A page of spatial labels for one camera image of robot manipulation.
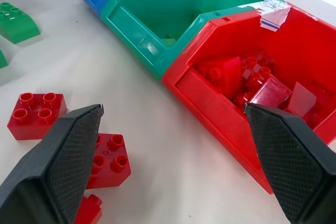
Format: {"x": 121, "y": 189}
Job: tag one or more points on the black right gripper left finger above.
{"x": 60, "y": 161}

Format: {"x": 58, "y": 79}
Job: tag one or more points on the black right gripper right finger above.
{"x": 288, "y": 161}

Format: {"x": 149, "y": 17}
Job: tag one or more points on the red four-stud brick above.
{"x": 31, "y": 119}
{"x": 110, "y": 161}

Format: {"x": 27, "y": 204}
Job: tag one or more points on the small red brick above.
{"x": 88, "y": 211}

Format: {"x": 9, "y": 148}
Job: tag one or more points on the red flat brick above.
{"x": 300, "y": 100}

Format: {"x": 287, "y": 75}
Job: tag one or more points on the dark red sloped brick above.
{"x": 270, "y": 94}

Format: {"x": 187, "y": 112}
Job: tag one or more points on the red plastic bin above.
{"x": 223, "y": 119}

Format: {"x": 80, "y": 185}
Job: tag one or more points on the red studded brick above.
{"x": 256, "y": 73}

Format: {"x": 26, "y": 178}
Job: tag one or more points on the green curved brick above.
{"x": 15, "y": 23}

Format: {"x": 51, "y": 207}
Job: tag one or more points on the white tape label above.
{"x": 273, "y": 14}

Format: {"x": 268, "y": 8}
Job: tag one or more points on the green plastic bin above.
{"x": 157, "y": 11}

